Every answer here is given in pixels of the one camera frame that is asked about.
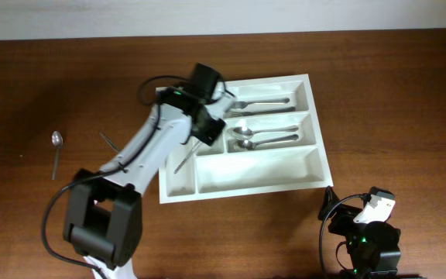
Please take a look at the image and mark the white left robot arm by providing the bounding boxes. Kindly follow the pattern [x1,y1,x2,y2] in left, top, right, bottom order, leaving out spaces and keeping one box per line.
[63,86,235,278]

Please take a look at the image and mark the small steel teaspoon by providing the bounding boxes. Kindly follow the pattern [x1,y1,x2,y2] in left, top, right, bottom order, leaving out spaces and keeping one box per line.
[99,132,119,153]

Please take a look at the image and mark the patterned handle steel spoon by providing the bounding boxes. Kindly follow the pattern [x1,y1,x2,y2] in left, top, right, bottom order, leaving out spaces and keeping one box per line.
[52,131,63,180]

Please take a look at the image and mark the black cable right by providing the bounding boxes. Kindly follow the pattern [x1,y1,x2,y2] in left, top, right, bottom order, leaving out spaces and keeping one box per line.
[318,193,371,279]

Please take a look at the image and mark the steel fork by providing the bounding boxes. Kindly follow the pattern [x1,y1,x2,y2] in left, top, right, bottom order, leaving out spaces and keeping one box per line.
[225,107,296,118]
[231,98,290,109]

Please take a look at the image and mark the white cutlery tray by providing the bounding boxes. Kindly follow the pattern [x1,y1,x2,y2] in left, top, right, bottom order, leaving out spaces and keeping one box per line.
[159,74,333,204]

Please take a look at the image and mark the black cable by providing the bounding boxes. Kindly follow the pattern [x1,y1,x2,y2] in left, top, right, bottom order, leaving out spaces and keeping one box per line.
[40,74,191,279]
[318,193,371,279]

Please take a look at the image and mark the steel tongs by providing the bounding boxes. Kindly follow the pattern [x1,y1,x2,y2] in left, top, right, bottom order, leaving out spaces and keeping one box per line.
[173,141,202,174]

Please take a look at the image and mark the black cable left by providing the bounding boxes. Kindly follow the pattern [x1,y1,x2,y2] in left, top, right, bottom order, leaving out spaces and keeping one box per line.
[40,74,191,279]

